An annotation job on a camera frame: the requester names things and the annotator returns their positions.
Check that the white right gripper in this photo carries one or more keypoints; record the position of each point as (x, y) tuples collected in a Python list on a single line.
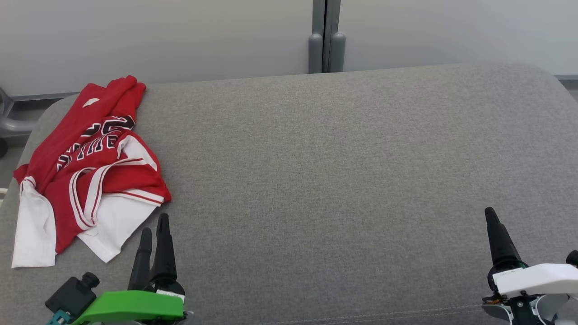
[(537, 280)]

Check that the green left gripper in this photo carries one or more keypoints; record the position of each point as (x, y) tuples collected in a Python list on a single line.
[(131, 307)]

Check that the red jersey with white sleeves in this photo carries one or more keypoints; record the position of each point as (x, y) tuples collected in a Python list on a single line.
[(90, 180)]

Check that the grey metal partition post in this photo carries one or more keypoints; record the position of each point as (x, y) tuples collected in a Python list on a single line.
[(326, 45)]

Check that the grey tubular wheeled frame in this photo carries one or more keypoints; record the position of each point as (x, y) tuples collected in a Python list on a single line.
[(18, 125)]

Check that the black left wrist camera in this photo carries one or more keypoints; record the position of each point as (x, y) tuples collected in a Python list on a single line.
[(70, 293)]

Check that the grey fabric sofa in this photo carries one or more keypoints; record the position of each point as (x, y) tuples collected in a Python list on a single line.
[(316, 180)]

